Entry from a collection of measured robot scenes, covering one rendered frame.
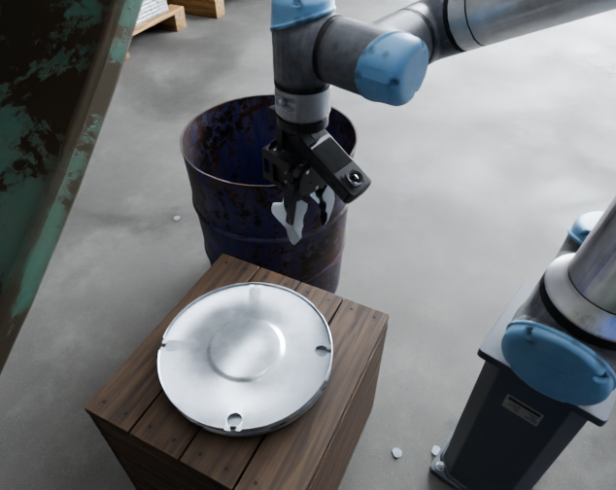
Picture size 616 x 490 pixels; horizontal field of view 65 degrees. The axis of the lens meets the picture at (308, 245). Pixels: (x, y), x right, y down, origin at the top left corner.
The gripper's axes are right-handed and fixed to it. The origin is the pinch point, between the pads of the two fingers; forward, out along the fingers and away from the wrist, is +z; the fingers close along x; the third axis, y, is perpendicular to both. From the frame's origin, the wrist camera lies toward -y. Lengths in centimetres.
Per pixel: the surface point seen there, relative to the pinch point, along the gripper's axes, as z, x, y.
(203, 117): 9, -19, 57
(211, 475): 20.1, 32.1, -11.3
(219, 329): 16.5, 16.6, 6.3
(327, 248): 31.7, -23.8, 17.4
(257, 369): 15.9, 17.4, -5.0
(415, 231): 55, -69, 19
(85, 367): 55, 33, 48
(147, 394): 20.2, 31.6, 6.6
